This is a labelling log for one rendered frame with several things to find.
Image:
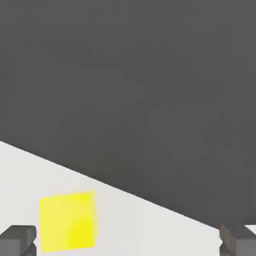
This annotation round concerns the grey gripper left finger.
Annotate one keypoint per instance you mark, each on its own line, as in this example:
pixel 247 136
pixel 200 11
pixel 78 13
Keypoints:
pixel 16 240

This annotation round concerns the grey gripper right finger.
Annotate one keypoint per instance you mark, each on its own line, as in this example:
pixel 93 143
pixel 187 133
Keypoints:
pixel 240 245

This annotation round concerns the small yellow cube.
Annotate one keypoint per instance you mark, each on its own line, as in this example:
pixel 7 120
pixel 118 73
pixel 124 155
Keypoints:
pixel 67 222

